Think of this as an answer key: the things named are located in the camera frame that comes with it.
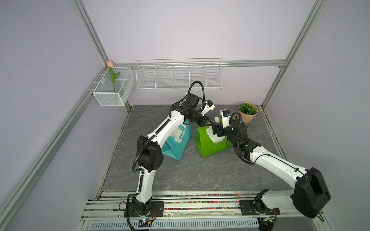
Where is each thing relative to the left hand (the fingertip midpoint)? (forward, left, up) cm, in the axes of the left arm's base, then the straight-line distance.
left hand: (212, 124), depth 81 cm
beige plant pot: (+14, -30, -16) cm, 37 cm away
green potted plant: (+17, -29, -8) cm, 35 cm away
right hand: (+2, -3, +2) cm, 4 cm away
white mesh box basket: (+24, +63, +11) cm, 68 cm away
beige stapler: (+1, -2, +2) cm, 4 cm away
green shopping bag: (-8, +4, -12) cm, 14 cm away
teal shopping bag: (-8, +22, -13) cm, 27 cm away
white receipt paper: (-5, -1, -6) cm, 8 cm away
